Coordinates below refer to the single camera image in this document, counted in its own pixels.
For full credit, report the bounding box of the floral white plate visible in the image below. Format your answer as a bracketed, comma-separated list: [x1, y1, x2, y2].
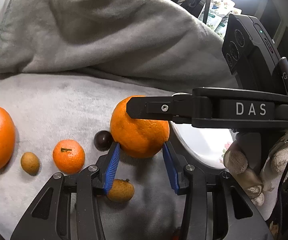
[170, 92, 238, 170]

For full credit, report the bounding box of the dark plum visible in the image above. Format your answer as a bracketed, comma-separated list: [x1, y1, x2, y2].
[94, 130, 114, 151]

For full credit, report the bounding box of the grey blanket on backrest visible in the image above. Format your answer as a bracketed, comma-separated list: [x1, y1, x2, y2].
[0, 0, 237, 92]

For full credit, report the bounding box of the small brown longan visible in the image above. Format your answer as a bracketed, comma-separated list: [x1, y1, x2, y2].
[21, 152, 40, 176]

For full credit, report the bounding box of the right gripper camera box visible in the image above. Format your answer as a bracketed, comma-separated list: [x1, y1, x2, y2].
[222, 14, 287, 95]

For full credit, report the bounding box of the right gloved hand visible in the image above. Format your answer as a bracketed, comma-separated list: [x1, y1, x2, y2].
[223, 139, 288, 206]

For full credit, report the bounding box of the speckled brown yellow fruit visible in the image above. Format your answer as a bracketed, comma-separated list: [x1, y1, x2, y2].
[107, 179, 135, 203]

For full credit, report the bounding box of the large orange with stem mark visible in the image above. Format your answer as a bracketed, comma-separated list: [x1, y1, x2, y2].
[110, 97, 169, 159]

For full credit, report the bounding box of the medium tangerine with stem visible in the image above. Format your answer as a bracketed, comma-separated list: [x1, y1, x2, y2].
[53, 139, 85, 174]

